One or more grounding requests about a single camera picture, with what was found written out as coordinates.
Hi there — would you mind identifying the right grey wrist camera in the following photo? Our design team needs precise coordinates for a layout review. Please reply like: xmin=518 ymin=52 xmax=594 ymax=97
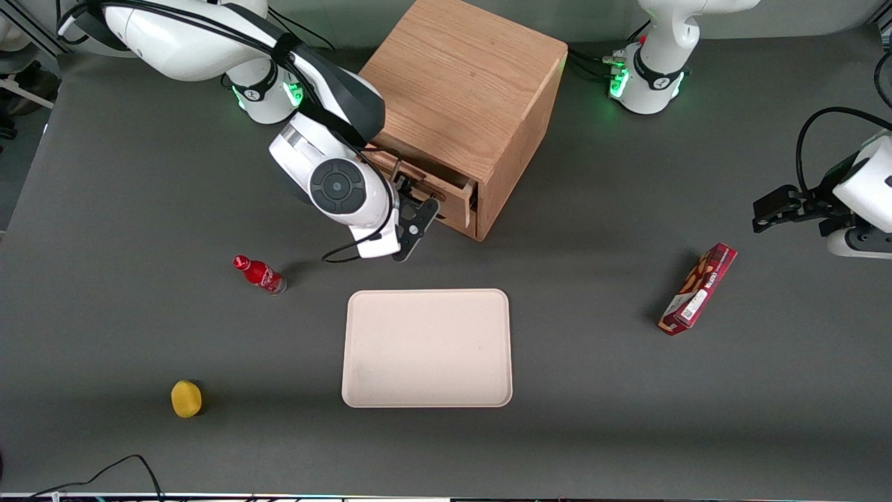
xmin=391 ymin=197 xmax=441 ymax=264

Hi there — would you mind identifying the black arm base cable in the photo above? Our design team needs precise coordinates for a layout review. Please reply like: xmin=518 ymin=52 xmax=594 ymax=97
xmin=568 ymin=56 xmax=617 ymax=81
xmin=568 ymin=46 xmax=623 ymax=65

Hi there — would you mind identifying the wooden drawer cabinet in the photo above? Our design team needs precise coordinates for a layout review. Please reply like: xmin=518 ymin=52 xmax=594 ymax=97
xmin=359 ymin=0 xmax=569 ymax=242

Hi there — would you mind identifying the wooden drawer front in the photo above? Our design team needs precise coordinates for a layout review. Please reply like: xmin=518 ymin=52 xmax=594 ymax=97
xmin=431 ymin=199 xmax=479 ymax=239
xmin=362 ymin=145 xmax=482 ymax=213

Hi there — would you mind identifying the thin black table cable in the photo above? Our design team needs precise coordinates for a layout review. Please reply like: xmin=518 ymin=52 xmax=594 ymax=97
xmin=28 ymin=455 xmax=164 ymax=502

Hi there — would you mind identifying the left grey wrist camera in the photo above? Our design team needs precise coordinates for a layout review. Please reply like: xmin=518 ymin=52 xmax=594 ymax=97
xmin=826 ymin=227 xmax=892 ymax=261

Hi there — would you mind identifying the black metal drawer handle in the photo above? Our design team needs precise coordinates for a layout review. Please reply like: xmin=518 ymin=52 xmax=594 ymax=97
xmin=387 ymin=159 xmax=450 ymax=204

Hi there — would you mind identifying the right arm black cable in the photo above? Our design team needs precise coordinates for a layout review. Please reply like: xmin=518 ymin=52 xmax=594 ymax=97
xmin=59 ymin=0 xmax=401 ymax=264

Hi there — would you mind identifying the black looping edge cable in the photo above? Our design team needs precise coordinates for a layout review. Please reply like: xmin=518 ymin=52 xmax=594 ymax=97
xmin=874 ymin=49 xmax=892 ymax=109

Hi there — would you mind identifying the dark background equipment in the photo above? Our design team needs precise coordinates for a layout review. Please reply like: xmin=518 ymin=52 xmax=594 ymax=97
xmin=0 ymin=56 xmax=62 ymax=140

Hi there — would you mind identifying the yellow sponge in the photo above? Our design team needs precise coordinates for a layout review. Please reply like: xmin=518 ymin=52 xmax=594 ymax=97
xmin=171 ymin=379 xmax=203 ymax=419

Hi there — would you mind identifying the red tartan cookie box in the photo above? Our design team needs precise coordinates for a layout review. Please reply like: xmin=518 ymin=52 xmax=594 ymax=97
xmin=658 ymin=243 xmax=738 ymax=337

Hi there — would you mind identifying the small red cola bottle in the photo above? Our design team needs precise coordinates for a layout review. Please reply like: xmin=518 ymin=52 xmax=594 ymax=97
xmin=233 ymin=254 xmax=287 ymax=296

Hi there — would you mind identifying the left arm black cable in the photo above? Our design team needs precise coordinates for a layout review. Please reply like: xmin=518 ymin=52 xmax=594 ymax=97
xmin=797 ymin=107 xmax=892 ymax=196

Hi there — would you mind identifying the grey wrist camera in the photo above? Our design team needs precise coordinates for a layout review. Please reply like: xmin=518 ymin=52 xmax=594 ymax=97
xmin=826 ymin=227 xmax=892 ymax=261
xmin=391 ymin=197 xmax=441 ymax=264

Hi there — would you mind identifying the white rectangular plastic tray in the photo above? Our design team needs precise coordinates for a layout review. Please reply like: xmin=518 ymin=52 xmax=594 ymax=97
xmin=341 ymin=288 xmax=514 ymax=409

